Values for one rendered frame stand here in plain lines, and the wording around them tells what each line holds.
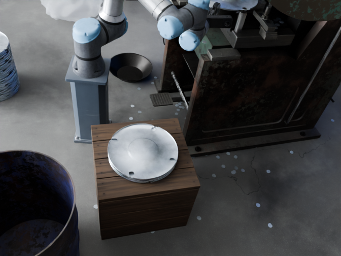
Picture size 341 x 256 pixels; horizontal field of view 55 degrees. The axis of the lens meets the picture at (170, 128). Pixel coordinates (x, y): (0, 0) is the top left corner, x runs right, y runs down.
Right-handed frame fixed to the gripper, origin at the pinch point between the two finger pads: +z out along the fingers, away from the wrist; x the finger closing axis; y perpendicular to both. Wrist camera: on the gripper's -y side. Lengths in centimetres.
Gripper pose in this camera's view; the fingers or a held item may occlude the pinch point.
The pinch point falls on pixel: (219, 6)
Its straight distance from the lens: 155.0
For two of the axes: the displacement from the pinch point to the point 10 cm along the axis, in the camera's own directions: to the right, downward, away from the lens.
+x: -1.3, 6.7, 7.3
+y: -9.2, -3.6, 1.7
